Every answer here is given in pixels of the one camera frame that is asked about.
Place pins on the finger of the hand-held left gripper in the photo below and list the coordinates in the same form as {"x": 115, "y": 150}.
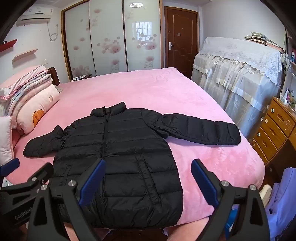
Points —
{"x": 44, "y": 172}
{"x": 10, "y": 166}

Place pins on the cream quilt with orange print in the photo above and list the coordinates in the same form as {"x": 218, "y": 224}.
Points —
{"x": 39, "y": 102}

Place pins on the white air conditioner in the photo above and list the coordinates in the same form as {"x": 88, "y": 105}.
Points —
{"x": 34, "y": 16}

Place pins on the white plastic bottle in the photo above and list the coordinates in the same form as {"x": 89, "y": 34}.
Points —
{"x": 286, "y": 93}

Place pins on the stack of books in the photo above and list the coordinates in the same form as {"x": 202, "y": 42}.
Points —
{"x": 256, "y": 37}

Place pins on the purple garment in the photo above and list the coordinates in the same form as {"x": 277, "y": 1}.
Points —
{"x": 282, "y": 204}

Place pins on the blue plastic bag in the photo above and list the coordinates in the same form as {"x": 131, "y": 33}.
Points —
{"x": 231, "y": 220}

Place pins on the brown wooden door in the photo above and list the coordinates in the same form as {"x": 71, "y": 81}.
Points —
{"x": 182, "y": 46}

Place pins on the wardrobe with floral sliding doors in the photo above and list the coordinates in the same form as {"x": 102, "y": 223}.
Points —
{"x": 106, "y": 34}

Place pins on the light wooden wall shelf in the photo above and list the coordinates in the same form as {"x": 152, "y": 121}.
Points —
{"x": 25, "y": 53}

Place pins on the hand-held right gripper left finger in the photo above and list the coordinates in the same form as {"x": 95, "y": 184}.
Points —
{"x": 92, "y": 183}

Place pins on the black puffer jacket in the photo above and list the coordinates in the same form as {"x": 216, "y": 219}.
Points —
{"x": 129, "y": 143}

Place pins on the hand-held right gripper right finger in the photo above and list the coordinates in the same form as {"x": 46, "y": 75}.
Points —
{"x": 203, "y": 185}

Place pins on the wooden dresser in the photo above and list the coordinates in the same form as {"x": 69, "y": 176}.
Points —
{"x": 275, "y": 129}

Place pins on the red wall shelf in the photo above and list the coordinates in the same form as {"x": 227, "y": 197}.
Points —
{"x": 8, "y": 45}

